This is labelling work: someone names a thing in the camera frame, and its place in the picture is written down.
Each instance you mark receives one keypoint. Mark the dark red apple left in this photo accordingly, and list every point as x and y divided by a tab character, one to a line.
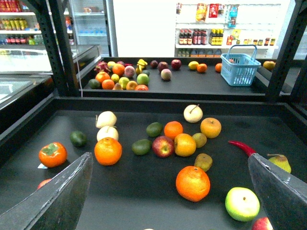
162	65

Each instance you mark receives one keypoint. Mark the orange pile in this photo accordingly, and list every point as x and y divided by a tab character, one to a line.
101	76
118	69
108	84

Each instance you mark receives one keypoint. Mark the orange persimmon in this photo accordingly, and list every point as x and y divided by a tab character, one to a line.
53	155

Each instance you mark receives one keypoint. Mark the green apple near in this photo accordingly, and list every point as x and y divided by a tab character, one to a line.
242	204

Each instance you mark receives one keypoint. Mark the dark avocado far pile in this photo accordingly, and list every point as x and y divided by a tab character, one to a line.
94	84

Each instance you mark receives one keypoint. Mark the green pear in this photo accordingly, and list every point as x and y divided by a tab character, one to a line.
281	161

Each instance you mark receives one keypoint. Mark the orange far pile top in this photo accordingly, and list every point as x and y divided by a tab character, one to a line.
118	69

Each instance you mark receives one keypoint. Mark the large orange tangerine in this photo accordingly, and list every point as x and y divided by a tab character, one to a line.
193	183

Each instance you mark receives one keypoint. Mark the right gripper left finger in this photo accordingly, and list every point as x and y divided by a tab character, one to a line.
55	206

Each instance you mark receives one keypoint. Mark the red chili pepper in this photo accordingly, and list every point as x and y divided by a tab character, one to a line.
247	149

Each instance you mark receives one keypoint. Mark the pink peach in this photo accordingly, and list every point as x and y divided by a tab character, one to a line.
43	183

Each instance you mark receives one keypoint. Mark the orange near pears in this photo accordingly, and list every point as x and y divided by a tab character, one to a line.
173	129

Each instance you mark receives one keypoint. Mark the small blue shopping basket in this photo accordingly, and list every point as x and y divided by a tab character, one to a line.
239	69

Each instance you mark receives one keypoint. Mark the glass top chest freezer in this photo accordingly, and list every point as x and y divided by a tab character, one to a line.
20	65

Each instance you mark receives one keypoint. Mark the brown kiwi pear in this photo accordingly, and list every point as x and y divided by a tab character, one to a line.
203	161

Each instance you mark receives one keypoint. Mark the orange far pile left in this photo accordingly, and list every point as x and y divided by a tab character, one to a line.
101	76

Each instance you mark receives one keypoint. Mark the dark plum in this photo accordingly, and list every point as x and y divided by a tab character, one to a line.
154	64

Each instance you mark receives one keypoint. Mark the black shelf upright post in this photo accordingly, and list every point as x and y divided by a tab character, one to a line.
51	19

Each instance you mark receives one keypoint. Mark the red apple bottom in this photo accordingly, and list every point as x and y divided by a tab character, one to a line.
262	224

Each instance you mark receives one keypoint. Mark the red apple front shelf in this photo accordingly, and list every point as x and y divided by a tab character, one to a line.
163	146

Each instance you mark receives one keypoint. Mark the green apple far shelf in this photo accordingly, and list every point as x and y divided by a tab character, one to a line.
143	79

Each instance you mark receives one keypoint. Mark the dark red apple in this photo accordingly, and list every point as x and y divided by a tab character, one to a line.
162	65
176	64

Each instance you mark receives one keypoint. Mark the white pear front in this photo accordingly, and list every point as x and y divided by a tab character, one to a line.
107	132

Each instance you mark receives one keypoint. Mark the peach on far shelf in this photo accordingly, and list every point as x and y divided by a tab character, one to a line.
166	74

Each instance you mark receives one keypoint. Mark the pink dragon fruit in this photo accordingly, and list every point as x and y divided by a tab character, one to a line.
102	66

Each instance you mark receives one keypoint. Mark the green avocado centre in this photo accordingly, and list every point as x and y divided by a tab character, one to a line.
141	147

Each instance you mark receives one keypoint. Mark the white pear with stem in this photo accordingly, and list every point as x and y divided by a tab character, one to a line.
193	113

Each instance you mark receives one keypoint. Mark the dark avocado near left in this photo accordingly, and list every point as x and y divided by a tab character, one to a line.
78	138

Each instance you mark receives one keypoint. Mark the yellow banana bunch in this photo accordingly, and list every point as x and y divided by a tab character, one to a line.
141	65

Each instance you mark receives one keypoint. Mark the orange far pile front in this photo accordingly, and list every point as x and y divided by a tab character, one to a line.
108	84

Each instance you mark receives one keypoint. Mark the green lime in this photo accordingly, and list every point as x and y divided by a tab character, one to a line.
154	129

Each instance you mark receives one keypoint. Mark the yellow apple pear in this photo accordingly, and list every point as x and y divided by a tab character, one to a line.
210	127

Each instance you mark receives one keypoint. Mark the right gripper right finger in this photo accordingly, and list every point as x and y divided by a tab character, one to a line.
283	196

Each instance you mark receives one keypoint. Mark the far mandarin orange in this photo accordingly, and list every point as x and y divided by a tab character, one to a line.
202	68

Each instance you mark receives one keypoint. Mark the far orange by basket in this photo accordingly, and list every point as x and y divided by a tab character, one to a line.
218	67

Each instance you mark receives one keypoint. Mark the far lemon yellow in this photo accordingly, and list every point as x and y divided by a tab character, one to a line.
193	65

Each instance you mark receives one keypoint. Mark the mango far right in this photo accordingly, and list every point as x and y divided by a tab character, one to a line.
269	65

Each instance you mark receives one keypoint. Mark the white pear left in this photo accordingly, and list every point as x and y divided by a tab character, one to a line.
106	118

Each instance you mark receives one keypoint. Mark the yellow orange fruit front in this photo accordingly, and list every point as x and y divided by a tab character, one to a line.
185	145

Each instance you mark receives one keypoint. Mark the orange top left corner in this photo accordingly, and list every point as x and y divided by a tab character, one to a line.
108	151

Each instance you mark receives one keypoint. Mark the small green-yellow fruit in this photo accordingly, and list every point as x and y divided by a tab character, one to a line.
200	139

